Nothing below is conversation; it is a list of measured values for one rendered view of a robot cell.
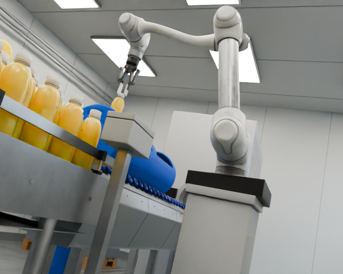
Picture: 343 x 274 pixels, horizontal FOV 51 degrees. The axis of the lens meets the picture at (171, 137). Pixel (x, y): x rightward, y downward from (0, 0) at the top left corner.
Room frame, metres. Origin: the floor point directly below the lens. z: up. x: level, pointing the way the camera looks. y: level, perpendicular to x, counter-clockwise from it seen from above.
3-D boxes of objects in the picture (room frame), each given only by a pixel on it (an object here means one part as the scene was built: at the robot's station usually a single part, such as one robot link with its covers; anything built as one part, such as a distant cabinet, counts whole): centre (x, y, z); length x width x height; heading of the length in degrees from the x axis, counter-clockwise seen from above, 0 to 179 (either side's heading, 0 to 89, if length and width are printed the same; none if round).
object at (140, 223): (2.47, 0.00, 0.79); 2.17 x 0.29 x 0.34; 161
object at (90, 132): (1.19, 0.27, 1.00); 0.07 x 0.07 x 0.19
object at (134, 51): (1.96, 0.33, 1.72); 0.09 x 0.09 x 0.06
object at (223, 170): (1.76, -0.34, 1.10); 0.22 x 0.18 x 0.06; 162
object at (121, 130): (1.19, 0.14, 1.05); 0.20 x 0.10 x 0.10; 161
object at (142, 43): (1.95, 0.32, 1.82); 0.13 x 0.11 x 0.16; 160
